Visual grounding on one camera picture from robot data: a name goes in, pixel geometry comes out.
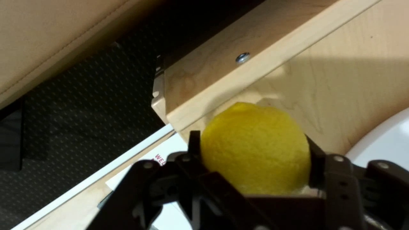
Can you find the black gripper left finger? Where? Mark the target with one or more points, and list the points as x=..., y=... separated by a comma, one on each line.
x=171, y=195

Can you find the wooden pull-out shelf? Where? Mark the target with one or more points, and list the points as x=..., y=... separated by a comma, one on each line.
x=77, y=212

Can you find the light wooden cabinet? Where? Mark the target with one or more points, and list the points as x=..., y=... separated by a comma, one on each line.
x=333, y=64

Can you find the yellow lemon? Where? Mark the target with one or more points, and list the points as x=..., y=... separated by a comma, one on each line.
x=256, y=147

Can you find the white round plate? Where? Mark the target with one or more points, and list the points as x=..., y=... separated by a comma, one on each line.
x=384, y=144

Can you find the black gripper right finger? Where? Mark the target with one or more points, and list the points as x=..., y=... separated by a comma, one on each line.
x=366, y=195

